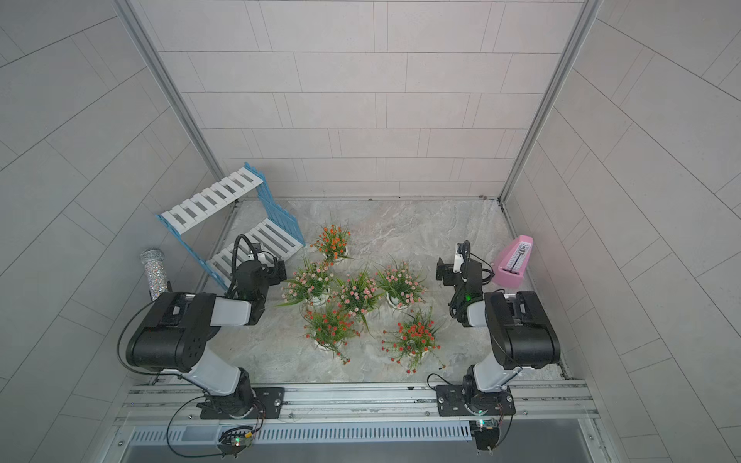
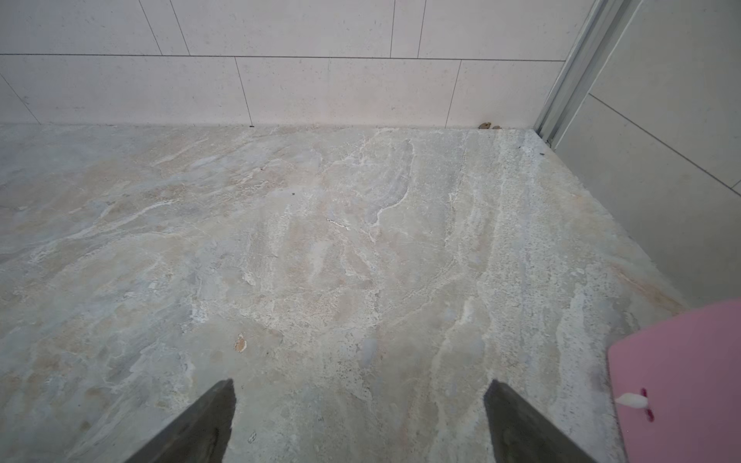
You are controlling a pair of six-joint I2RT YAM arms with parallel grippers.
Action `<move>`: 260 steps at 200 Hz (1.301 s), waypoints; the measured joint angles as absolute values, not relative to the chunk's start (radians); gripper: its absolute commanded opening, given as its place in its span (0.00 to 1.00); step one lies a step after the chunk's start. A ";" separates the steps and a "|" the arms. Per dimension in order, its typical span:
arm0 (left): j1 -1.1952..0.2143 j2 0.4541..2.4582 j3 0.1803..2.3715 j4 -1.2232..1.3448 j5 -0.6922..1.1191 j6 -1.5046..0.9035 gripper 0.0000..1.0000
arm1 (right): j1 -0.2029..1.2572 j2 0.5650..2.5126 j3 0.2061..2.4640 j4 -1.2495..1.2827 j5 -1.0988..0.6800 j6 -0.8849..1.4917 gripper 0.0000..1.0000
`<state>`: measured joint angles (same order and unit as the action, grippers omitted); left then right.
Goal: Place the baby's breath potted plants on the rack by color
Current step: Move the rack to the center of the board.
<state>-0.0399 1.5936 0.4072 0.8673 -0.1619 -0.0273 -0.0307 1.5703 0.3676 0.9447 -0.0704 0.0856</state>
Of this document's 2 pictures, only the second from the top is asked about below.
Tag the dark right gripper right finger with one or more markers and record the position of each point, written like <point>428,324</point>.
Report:
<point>520,433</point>

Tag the pink metronome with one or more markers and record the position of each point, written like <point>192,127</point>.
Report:
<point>676,386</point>

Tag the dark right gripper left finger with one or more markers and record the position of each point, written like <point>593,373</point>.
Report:
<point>201,433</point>

